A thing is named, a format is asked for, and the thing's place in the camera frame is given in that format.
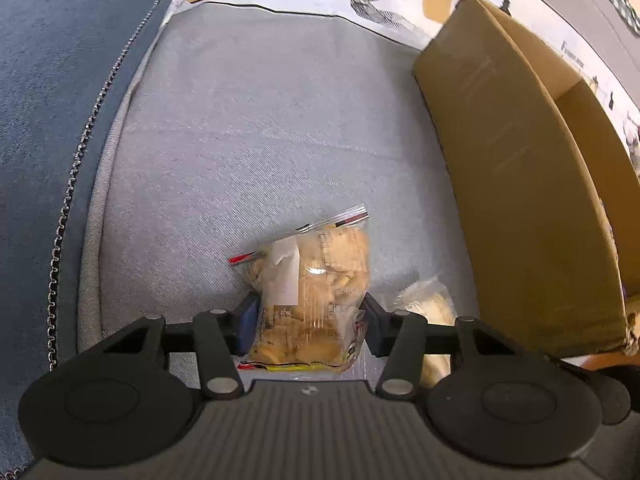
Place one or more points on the brown cardboard box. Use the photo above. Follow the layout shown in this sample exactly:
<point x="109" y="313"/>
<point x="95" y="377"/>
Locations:
<point x="500" y="160"/>

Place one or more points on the white nougat bar packet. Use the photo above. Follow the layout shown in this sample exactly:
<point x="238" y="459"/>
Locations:
<point x="430" y="305"/>

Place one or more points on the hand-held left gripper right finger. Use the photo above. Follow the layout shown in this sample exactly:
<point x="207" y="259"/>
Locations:
<point x="375" y="327"/>

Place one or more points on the clear cookie packet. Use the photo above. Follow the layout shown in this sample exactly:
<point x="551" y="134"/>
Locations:
<point x="320" y="270"/>

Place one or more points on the blue grey sofa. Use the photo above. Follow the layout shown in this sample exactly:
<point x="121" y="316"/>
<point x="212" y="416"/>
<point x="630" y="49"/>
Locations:
<point x="250" y="135"/>

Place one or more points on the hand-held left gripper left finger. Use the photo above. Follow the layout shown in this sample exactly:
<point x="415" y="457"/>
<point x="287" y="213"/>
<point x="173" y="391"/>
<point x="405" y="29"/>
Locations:
<point x="248" y="325"/>

